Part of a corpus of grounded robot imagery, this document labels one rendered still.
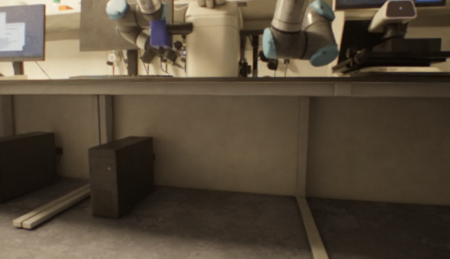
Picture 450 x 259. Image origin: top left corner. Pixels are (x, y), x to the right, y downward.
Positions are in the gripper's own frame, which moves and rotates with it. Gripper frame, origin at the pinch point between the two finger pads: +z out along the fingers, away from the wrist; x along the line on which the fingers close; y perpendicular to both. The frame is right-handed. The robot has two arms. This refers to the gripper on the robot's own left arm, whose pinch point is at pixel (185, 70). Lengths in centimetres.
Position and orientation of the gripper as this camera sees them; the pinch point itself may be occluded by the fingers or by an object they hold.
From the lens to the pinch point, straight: 106.3
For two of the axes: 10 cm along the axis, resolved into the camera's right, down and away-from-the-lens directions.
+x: 1.7, -0.9, 9.8
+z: 8.5, 5.2, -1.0
